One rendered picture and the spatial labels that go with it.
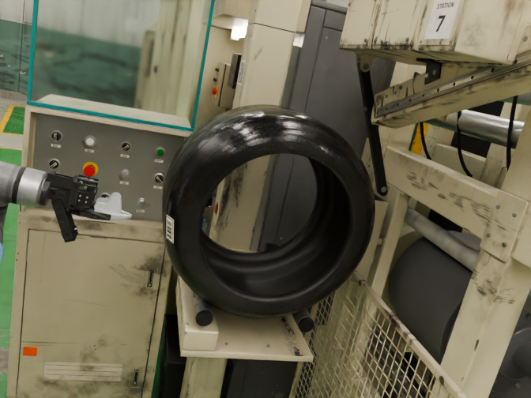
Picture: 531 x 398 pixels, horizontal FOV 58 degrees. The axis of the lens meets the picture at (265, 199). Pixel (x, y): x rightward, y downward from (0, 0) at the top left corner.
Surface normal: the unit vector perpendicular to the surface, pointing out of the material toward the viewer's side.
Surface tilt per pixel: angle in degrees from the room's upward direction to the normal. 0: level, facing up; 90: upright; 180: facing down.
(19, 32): 90
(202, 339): 90
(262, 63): 90
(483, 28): 90
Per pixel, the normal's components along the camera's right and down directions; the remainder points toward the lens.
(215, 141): -0.25, -0.36
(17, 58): 0.38, 0.33
